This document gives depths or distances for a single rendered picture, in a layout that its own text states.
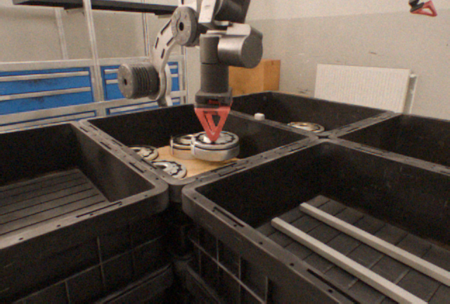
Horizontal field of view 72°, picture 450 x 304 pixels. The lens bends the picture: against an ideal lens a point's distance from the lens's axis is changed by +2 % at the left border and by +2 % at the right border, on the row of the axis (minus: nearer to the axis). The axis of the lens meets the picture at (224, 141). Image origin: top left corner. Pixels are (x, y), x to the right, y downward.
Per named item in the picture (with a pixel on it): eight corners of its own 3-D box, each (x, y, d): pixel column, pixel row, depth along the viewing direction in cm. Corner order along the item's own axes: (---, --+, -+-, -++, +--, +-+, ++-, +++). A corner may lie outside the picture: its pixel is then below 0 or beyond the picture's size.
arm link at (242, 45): (235, 10, 63) (204, -9, 56) (281, 8, 55) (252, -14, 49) (221, 69, 64) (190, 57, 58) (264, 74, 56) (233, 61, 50)
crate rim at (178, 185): (77, 130, 66) (76, 119, 65) (194, 110, 84) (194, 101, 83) (176, 205, 36) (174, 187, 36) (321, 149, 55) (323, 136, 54)
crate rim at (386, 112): (195, 110, 84) (194, 101, 83) (269, 97, 102) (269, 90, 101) (321, 149, 55) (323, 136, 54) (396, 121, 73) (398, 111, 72)
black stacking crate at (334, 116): (196, 143, 87) (195, 103, 83) (268, 125, 105) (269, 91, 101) (316, 197, 58) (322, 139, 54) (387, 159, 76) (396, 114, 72)
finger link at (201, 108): (231, 134, 67) (232, 91, 64) (228, 145, 61) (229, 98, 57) (200, 133, 68) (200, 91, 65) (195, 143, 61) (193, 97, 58)
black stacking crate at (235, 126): (85, 172, 69) (77, 122, 65) (195, 143, 87) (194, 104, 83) (180, 270, 40) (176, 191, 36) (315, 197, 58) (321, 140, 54)
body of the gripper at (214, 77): (232, 95, 67) (233, 60, 64) (228, 105, 57) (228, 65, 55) (202, 94, 68) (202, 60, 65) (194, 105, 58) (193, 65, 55)
